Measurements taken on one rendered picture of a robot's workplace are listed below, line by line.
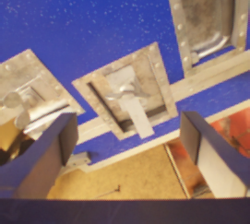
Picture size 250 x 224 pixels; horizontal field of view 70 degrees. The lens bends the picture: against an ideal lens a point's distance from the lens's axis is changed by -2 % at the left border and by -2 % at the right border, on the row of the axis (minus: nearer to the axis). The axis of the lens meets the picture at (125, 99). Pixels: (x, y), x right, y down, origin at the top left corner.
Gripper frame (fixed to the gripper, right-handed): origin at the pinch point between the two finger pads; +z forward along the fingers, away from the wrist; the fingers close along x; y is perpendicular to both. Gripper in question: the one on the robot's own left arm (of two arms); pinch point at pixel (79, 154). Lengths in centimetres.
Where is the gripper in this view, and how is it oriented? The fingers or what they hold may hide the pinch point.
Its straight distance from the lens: 41.5
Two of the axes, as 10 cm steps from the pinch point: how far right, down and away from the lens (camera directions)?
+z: 9.6, -2.9, 0.1
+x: 2.1, 6.7, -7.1
